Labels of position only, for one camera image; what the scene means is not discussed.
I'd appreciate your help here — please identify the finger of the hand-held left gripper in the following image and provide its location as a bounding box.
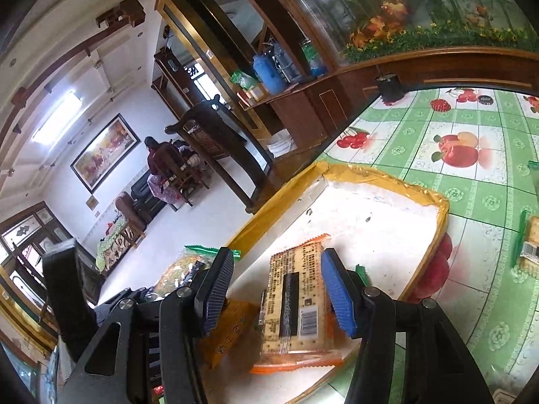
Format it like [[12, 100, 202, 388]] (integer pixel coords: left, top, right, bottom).
[[41, 239, 102, 363]]

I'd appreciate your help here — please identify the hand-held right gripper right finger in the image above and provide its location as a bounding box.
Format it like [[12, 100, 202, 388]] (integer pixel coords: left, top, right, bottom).
[[321, 248, 493, 404]]

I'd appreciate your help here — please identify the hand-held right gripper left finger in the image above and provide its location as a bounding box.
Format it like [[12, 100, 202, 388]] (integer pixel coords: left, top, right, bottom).
[[59, 246, 235, 404]]

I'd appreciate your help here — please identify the orange cracker packet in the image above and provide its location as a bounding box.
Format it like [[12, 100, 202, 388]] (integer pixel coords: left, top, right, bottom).
[[197, 299, 258, 368], [252, 239, 343, 374]]

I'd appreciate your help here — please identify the yellow-taped white foam box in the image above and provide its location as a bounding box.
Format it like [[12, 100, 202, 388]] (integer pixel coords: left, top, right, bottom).
[[185, 161, 450, 404]]

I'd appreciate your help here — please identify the green mixed snack packet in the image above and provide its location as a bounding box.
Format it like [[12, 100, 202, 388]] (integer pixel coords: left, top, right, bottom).
[[152, 244, 242, 300]]

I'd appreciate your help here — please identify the wooden framed window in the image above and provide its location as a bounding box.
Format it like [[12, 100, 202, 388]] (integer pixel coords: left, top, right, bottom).
[[0, 201, 74, 346]]

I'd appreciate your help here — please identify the brown wooden armchair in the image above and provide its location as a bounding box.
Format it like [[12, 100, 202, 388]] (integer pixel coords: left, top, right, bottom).
[[115, 191, 149, 250]]

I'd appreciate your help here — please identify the dark wooden chair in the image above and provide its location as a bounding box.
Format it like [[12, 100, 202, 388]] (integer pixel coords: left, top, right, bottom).
[[164, 95, 275, 215]]

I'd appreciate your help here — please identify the stack of white plates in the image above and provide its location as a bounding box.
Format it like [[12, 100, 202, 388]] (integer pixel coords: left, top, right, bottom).
[[266, 134, 296, 157]]

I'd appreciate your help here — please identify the ceiling light panel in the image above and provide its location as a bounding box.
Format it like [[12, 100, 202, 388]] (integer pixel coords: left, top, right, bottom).
[[31, 90, 83, 144]]

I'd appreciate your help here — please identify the wooden cabinet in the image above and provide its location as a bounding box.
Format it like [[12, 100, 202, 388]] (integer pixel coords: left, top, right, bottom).
[[152, 0, 539, 161]]

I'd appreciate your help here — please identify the green-wrapped cracker packet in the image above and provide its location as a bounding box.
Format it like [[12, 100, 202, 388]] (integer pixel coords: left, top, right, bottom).
[[510, 209, 539, 271]]

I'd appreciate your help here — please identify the small yellowish box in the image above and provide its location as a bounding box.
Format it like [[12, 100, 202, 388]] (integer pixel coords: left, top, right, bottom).
[[245, 83, 271, 102]]

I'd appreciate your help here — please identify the green plastic bag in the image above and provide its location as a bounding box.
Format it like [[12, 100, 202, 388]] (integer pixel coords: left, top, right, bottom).
[[229, 70, 258, 92]]

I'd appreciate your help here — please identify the blue thermos jug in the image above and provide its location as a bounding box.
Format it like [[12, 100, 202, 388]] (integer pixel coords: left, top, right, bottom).
[[252, 53, 286, 96]]

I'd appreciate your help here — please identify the clear plastic water bottle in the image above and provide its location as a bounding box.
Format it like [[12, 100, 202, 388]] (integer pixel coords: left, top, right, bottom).
[[273, 42, 302, 85]]

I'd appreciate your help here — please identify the green label bottle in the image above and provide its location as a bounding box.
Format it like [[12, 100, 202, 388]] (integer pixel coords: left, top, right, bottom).
[[300, 40, 327, 78]]

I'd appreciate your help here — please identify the flower painted glass panel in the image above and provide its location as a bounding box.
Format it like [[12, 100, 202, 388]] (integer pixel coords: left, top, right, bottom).
[[272, 0, 539, 66]]

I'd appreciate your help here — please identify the framed wall painting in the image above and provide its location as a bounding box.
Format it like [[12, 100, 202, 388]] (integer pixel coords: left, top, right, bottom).
[[69, 113, 141, 195]]

